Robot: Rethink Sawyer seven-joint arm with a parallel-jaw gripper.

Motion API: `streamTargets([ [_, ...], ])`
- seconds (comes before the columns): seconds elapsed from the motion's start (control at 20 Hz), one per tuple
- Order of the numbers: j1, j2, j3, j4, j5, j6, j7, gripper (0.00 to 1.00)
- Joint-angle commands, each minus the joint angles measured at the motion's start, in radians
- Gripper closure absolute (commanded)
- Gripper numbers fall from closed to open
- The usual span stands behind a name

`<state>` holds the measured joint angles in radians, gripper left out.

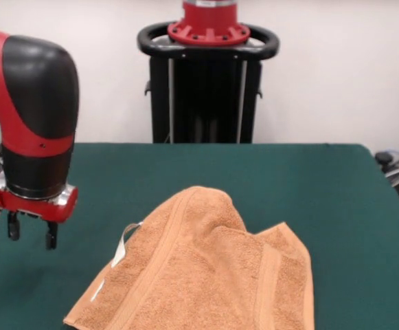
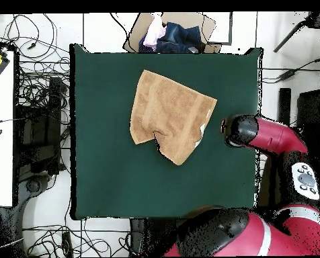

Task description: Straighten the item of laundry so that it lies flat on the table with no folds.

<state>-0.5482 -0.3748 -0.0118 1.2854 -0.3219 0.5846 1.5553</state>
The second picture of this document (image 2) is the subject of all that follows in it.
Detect cardboard box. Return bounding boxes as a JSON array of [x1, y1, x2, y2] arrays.
[[122, 11, 223, 54]]

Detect dark blue jeans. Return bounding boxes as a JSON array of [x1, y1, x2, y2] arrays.
[[138, 21, 206, 54]]

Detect black chair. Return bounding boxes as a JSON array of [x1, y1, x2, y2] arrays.
[[13, 76, 69, 178], [278, 87, 320, 128]]

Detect dark metal frame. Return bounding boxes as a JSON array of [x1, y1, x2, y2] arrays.
[[208, 11, 233, 46]]

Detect black cable tangle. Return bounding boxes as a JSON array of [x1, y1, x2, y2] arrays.
[[0, 13, 71, 114], [22, 222, 131, 257]]

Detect tan terry towel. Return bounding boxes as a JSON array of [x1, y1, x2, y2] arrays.
[[129, 69, 218, 166]]

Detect black power adapter with cable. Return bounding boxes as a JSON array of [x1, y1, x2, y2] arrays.
[[261, 54, 320, 83]]

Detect pale pink garment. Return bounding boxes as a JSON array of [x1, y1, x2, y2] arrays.
[[143, 14, 167, 50]]

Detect black power strip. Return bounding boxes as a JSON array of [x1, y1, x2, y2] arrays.
[[61, 230, 73, 257]]

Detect white desk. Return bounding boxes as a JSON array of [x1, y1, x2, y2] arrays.
[[0, 50, 15, 207]]

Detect dark green table cloth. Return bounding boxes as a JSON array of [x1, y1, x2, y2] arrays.
[[69, 44, 263, 220]]

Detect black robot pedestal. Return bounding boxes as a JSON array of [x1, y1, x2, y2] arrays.
[[129, 218, 182, 257]]

